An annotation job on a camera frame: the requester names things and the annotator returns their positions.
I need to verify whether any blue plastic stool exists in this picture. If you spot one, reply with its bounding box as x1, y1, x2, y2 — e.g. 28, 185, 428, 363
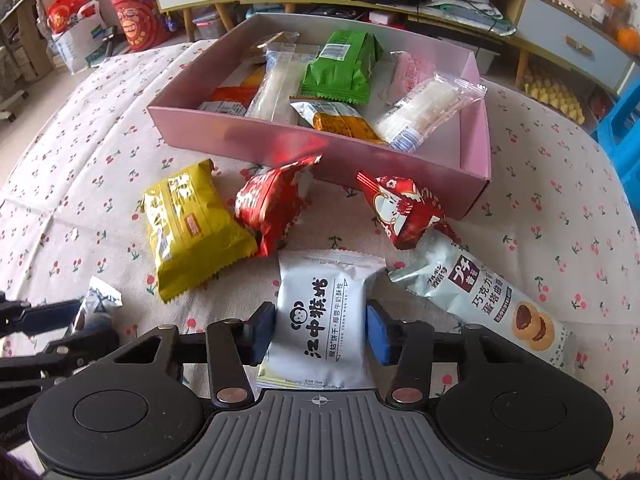
590, 91, 640, 177

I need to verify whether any white monkey print snack packet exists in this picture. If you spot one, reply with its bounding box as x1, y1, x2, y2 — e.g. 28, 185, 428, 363
255, 248, 389, 392

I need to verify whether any red orange snack packet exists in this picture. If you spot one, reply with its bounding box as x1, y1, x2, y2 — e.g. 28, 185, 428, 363
198, 84, 262, 117

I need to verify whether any red packet with white figure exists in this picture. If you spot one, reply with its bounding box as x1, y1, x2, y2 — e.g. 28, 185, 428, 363
355, 170, 464, 251

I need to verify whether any pink cardboard box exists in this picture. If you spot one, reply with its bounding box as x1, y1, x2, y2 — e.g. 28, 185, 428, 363
147, 12, 494, 221

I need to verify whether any clear white snack packet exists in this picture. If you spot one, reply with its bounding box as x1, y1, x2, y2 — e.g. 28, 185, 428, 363
244, 43, 321, 124

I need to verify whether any bag of oranges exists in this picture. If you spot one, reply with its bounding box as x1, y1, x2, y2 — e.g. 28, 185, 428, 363
597, 0, 640, 57

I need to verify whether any yellow snack packet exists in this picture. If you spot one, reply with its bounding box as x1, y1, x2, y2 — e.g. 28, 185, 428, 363
139, 158, 259, 304

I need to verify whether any white and red shopping bag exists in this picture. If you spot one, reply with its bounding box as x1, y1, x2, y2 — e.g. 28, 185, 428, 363
46, 0, 109, 74

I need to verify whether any green snack packet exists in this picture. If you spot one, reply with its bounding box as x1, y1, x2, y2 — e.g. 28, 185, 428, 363
301, 30, 385, 106

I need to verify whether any red printed bag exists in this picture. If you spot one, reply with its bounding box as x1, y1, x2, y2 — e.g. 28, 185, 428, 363
109, 0, 172, 54

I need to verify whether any clear storage box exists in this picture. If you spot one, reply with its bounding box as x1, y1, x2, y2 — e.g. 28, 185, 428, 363
192, 7, 236, 42

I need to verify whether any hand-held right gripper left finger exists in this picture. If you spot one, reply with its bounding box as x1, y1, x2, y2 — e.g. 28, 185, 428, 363
115, 302, 277, 408

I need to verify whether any silver long cookie packet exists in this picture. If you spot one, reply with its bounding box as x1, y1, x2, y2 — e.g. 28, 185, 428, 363
387, 230, 574, 370

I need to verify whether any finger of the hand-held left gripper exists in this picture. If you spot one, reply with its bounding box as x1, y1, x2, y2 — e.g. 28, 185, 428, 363
0, 290, 84, 337
0, 316, 121, 393

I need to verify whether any pink snack packet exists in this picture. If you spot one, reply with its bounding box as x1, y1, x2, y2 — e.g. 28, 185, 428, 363
387, 51, 437, 107

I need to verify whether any silver orange snack packet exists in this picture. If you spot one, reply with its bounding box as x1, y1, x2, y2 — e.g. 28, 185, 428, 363
289, 97, 389, 145

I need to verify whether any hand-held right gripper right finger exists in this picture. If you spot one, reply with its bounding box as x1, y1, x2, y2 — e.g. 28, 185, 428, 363
366, 300, 531, 406

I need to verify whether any cherry print tablecloth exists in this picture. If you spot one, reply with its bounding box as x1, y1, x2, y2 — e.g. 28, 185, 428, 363
0, 40, 640, 461

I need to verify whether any small white blue packet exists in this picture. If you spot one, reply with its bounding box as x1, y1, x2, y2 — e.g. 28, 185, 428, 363
74, 275, 124, 335

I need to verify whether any stack of white papers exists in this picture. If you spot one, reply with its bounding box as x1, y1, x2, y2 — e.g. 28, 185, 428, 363
424, 0, 517, 37

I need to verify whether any clear rice cracker packet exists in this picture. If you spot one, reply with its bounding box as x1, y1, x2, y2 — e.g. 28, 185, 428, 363
372, 72, 482, 154

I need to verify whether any yellow egg tray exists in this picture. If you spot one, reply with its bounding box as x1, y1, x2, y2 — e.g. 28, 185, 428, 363
522, 66, 587, 124

